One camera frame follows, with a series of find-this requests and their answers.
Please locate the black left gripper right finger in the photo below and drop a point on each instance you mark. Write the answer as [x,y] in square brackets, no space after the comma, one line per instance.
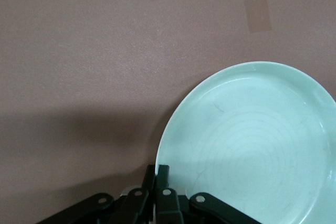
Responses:
[168,208]

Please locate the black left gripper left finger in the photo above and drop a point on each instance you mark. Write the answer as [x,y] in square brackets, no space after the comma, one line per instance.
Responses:
[126,208]

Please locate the pale green round plate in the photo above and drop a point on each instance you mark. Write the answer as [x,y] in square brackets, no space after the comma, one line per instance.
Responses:
[262,142]

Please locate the brown table cover sheet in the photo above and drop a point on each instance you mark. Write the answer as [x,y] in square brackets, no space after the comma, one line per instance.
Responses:
[78,51]

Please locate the brown tape patch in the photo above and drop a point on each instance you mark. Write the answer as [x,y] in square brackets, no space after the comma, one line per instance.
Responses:
[258,15]

